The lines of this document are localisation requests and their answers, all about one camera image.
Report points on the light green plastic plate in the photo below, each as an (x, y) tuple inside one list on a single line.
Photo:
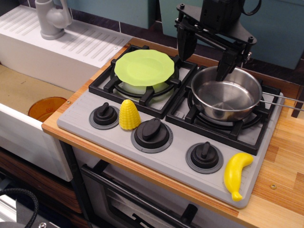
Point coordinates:
[(144, 67)]

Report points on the black stove knob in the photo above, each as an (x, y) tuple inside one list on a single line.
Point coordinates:
[(104, 117), (152, 136), (204, 158)]

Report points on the white toy sink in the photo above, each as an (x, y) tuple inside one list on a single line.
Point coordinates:
[(32, 68)]

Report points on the black left burner grate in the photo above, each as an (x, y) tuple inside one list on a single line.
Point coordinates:
[(153, 100)]

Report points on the yellow toy banana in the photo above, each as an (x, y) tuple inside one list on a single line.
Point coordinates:
[(233, 173)]

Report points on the grey toy stove top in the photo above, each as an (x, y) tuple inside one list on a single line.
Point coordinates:
[(170, 162)]

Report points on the yellow toy corn cob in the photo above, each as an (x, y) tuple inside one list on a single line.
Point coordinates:
[(129, 117)]

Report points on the black right burner grate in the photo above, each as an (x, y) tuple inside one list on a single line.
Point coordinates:
[(246, 135)]

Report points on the black middle stove knob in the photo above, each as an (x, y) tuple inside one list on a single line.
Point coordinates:
[(152, 136)]

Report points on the stainless steel pan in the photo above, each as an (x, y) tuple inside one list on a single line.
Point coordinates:
[(230, 100)]

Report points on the black right stove knob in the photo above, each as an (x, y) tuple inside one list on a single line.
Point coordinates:
[(204, 158)]

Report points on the grey toy faucet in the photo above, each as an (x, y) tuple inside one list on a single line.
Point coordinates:
[(52, 21)]

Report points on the black left stove knob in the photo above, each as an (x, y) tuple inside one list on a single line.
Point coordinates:
[(104, 117)]

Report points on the orange plastic bowl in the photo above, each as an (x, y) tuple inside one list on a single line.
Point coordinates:
[(44, 108)]

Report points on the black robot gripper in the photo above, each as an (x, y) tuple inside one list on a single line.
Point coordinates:
[(216, 23)]

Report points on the black burner grate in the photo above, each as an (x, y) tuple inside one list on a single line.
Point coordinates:
[(153, 100), (246, 135)]

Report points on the toy oven door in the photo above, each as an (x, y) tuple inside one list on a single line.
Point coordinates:
[(129, 201)]

